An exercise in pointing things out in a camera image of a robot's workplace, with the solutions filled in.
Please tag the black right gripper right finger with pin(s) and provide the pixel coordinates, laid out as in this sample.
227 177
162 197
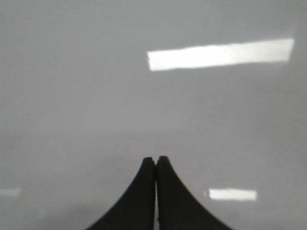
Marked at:
177 207

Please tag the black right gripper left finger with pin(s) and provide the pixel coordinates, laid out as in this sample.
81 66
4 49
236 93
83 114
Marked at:
135 210

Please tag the white whiteboard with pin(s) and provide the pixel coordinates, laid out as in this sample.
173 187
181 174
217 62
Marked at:
88 88

